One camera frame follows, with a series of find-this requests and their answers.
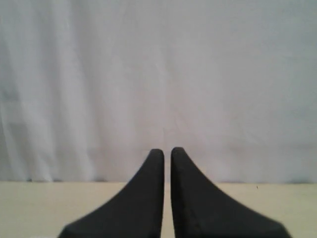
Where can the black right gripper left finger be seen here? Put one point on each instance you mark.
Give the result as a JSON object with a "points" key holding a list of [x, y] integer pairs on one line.
{"points": [[135, 212]]}

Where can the white backdrop curtain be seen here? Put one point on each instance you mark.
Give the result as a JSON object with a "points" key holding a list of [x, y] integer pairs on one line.
{"points": [[89, 87]]}

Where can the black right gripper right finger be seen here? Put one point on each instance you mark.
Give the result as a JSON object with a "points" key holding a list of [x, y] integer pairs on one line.
{"points": [[201, 210]]}

